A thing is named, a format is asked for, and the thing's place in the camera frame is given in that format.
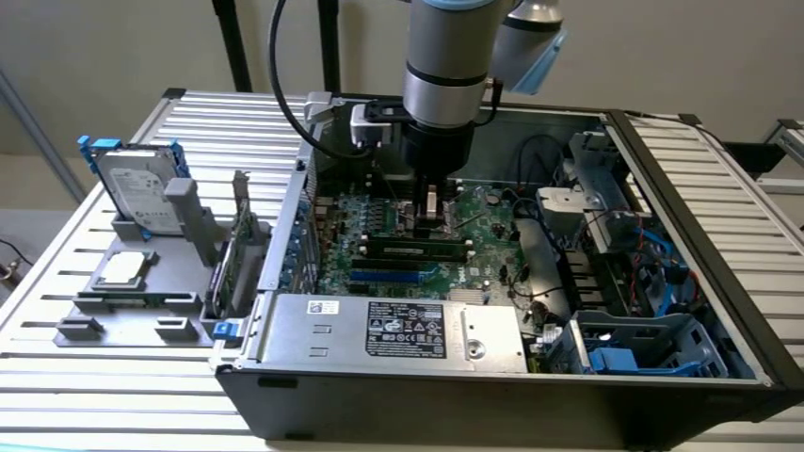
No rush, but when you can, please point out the hard disk with blue brackets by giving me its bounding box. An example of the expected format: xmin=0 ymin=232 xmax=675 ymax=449
xmin=76 ymin=135 xmax=191 ymax=243

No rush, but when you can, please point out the silver metal disk bay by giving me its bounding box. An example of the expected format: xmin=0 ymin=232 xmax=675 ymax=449
xmin=536 ymin=130 xmax=656 ymax=256

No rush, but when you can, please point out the green graphics card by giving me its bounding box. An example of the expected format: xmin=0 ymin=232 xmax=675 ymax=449
xmin=203 ymin=169 xmax=260 ymax=320

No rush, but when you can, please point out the thin black table cable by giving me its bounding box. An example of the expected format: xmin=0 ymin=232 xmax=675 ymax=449
xmin=619 ymin=108 xmax=733 ymax=154

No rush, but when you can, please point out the blue data wire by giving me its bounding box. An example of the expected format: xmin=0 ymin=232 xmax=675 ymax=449
xmin=629 ymin=224 xmax=703 ymax=317

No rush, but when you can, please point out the RAM stick with white label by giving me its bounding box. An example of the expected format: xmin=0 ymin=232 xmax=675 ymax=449
xmin=363 ymin=237 xmax=471 ymax=259

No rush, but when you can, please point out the short black wrist cable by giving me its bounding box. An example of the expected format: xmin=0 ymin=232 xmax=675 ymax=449
xmin=475 ymin=76 xmax=505 ymax=129

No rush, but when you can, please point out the open black PC case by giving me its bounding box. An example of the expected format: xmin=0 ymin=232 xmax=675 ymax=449
xmin=211 ymin=92 xmax=804 ymax=442

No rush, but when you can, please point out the CPU socket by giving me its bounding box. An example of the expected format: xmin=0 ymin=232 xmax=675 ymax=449
xmin=392 ymin=186 xmax=469 ymax=237

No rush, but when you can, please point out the silver CPU chip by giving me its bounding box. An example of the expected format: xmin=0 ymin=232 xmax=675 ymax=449
xmin=97 ymin=251 xmax=153 ymax=285

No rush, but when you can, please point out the silver power supply unit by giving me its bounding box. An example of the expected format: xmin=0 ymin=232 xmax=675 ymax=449
xmin=236 ymin=293 xmax=532 ymax=376

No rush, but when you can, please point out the black looped wire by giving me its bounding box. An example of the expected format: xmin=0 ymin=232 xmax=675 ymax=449
xmin=515 ymin=133 xmax=568 ymax=195

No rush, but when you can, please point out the black expansion slot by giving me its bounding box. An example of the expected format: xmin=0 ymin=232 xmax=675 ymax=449
xmin=349 ymin=256 xmax=469 ymax=273

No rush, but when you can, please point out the red and black wire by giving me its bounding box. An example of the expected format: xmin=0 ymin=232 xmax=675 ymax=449
xmin=500 ymin=264 xmax=543 ymax=303

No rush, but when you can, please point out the grey metal frame post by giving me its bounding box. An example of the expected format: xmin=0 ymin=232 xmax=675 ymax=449
xmin=0 ymin=69 xmax=88 ymax=204

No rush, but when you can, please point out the grey parts rack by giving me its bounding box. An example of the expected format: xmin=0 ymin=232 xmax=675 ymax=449
xmin=53 ymin=177 xmax=273 ymax=350

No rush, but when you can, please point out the silver chipset heat sink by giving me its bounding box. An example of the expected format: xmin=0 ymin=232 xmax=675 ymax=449
xmin=447 ymin=287 xmax=491 ymax=307

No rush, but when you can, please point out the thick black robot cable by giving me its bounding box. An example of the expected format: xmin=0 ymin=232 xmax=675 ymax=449
xmin=268 ymin=0 xmax=380 ymax=159

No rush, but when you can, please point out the blue expansion slot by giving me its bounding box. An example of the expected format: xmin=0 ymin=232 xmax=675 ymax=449
xmin=349 ymin=267 xmax=424 ymax=285

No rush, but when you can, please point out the blue case latch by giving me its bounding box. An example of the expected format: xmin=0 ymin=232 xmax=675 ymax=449
xmin=212 ymin=318 xmax=244 ymax=342

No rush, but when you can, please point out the black stand pole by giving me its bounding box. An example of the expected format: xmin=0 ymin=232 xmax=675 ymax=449
xmin=209 ymin=0 xmax=255 ymax=94
xmin=315 ymin=0 xmax=345 ymax=94

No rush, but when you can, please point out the blue plastic disk caddy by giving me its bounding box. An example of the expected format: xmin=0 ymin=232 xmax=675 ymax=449
xmin=552 ymin=309 xmax=733 ymax=379

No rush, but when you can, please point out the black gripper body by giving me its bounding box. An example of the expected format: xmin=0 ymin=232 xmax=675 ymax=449
xmin=401 ymin=119 xmax=477 ymax=186

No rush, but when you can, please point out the thin black floor cable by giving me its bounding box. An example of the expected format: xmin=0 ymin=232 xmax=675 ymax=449
xmin=0 ymin=236 xmax=36 ymax=284

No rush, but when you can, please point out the green motherboard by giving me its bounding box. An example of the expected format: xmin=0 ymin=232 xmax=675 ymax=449
xmin=312 ymin=176 xmax=532 ymax=308

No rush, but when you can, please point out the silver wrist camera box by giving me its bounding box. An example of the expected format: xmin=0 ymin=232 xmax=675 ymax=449
xmin=348 ymin=100 xmax=407 ymax=148

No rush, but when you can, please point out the aluminium frame side table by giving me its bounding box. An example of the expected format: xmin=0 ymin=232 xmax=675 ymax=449
xmin=749 ymin=117 xmax=804 ymax=197

